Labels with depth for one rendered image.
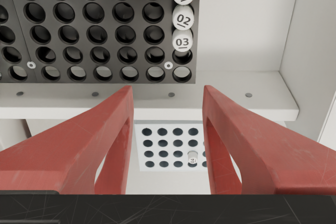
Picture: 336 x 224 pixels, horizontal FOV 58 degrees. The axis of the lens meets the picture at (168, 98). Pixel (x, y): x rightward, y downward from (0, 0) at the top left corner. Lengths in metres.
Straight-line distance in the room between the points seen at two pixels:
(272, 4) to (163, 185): 0.34
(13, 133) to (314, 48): 0.39
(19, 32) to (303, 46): 0.20
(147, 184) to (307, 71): 0.34
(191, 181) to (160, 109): 0.28
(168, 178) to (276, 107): 0.29
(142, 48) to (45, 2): 0.06
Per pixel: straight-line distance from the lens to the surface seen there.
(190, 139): 0.38
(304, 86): 0.24
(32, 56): 0.22
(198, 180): 0.50
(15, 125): 0.48
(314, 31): 0.23
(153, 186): 0.51
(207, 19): 0.26
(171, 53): 0.20
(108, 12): 0.19
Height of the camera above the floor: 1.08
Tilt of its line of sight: 55 degrees down
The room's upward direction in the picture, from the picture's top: 178 degrees counter-clockwise
